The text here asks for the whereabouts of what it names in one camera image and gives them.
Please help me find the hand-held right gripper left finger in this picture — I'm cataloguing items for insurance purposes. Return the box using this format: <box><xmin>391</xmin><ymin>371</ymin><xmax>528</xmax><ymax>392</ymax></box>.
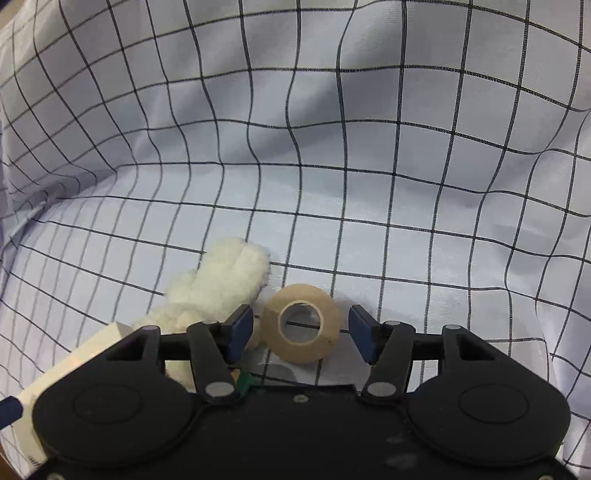
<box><xmin>99</xmin><ymin>305</ymin><xmax>256</xmax><ymax>405</ymax></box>

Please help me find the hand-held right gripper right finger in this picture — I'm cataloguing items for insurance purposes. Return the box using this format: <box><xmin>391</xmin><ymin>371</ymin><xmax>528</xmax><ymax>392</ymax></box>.
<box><xmin>348</xmin><ymin>305</ymin><xmax>502</xmax><ymax>404</ymax></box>

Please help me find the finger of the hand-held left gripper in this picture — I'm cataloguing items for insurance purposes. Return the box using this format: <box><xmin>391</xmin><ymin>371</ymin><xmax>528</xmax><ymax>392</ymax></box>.
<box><xmin>0</xmin><ymin>397</ymin><xmax>25</xmax><ymax>428</ymax></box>

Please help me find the beige tape roll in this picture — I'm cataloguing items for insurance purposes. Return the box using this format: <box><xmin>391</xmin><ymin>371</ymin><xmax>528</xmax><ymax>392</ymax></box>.
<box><xmin>262</xmin><ymin>284</ymin><xmax>342</xmax><ymax>364</ymax></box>

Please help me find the white plush toy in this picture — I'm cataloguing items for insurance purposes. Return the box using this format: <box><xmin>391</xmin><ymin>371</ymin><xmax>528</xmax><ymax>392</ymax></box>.
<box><xmin>131</xmin><ymin>236</ymin><xmax>272</xmax><ymax>393</ymax></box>

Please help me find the white cardboard box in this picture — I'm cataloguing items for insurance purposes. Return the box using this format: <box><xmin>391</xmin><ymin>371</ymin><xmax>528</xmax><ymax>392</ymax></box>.
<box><xmin>13</xmin><ymin>322</ymin><xmax>136</xmax><ymax>480</ymax></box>

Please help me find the checked light blue sheet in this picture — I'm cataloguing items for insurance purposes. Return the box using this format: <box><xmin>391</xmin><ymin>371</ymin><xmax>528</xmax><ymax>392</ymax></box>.
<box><xmin>0</xmin><ymin>0</ymin><xmax>591</xmax><ymax>480</ymax></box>

